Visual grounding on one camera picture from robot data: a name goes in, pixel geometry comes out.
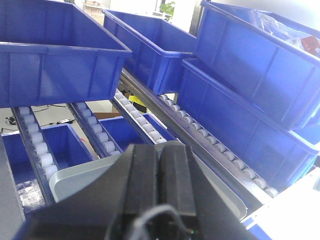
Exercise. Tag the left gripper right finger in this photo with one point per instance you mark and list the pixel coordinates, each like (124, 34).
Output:
(186, 188)

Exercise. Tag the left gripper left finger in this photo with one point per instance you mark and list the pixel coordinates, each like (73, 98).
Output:
(102, 210)

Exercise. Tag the grey plastic tray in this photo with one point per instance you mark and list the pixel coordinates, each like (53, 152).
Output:
(67, 182)

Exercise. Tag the far-right roller track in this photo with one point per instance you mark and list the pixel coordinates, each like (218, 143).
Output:
(239, 163)

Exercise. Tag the centre white roller track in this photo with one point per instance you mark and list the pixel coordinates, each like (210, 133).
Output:
(99, 138)

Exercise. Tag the white roller track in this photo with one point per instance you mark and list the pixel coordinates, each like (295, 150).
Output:
(99, 138)
(136, 119)
(40, 154)

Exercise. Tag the blue bin below left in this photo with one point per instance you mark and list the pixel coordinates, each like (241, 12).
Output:
(67, 147)

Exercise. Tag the blue bin below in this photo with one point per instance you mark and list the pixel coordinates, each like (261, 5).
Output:
(67, 147)
(124, 134)

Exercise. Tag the blue bin below centre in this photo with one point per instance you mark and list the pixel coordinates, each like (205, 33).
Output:
(124, 134)

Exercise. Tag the left white roller track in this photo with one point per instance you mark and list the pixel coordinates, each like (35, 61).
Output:
(40, 154)

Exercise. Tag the blue bin lower right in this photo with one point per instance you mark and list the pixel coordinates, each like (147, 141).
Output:
(278, 155)

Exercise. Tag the right white roller track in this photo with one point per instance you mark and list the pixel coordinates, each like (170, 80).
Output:
(136, 119)

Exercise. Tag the blue bin upper middle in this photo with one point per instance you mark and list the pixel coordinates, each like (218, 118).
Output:
(158, 48)

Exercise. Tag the blue bin top right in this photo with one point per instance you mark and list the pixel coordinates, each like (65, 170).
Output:
(262, 66)

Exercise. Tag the blue bin upper left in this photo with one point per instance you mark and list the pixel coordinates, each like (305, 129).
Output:
(52, 52)

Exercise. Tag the right steel divider rail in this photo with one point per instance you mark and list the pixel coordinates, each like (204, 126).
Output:
(233, 185)

